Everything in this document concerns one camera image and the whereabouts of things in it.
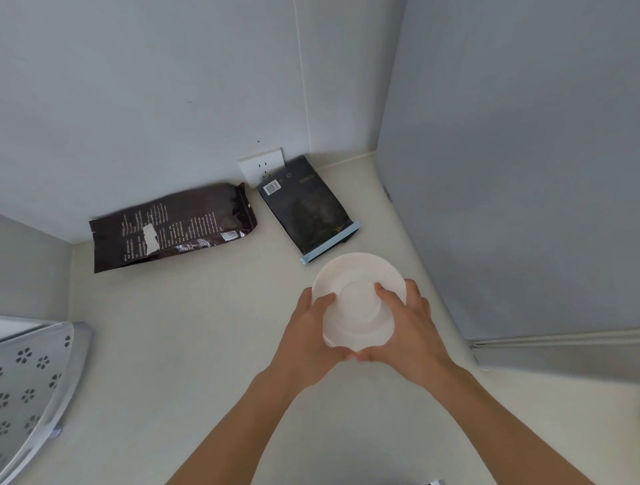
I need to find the person's left hand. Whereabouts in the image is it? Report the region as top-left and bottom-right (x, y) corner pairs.
(262, 288), (358, 390)

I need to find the grey refrigerator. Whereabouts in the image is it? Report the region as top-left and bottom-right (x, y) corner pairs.
(372, 0), (640, 373)

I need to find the person's right hand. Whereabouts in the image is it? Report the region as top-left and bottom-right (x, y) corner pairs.
(356, 278), (461, 389)

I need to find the white wall socket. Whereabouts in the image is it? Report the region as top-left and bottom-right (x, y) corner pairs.
(237, 147), (286, 188)

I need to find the person's left forearm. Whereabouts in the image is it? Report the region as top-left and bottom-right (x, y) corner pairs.
(165, 367), (323, 485)

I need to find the perforated metal dish rack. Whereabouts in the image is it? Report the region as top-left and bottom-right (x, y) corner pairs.
(0, 315), (92, 485)

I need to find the light blue bag clip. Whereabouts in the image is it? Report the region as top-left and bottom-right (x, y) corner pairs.
(299, 222), (361, 265)

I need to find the dark brown coffee bag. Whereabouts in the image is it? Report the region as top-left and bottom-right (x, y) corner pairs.
(89, 182), (258, 274)

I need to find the white ceramic bowl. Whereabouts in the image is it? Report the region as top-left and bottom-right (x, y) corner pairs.
(311, 253), (407, 351)

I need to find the black coffee bag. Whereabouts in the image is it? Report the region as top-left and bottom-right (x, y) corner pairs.
(256, 155), (357, 256)

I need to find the person's right forearm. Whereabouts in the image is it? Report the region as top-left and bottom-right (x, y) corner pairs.
(402, 367), (613, 485)

